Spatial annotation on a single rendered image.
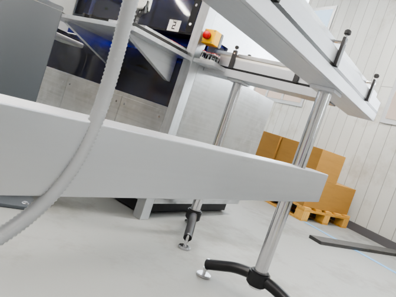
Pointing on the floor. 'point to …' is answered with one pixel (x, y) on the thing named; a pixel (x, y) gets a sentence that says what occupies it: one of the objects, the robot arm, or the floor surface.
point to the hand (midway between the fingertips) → (134, 20)
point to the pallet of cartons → (319, 159)
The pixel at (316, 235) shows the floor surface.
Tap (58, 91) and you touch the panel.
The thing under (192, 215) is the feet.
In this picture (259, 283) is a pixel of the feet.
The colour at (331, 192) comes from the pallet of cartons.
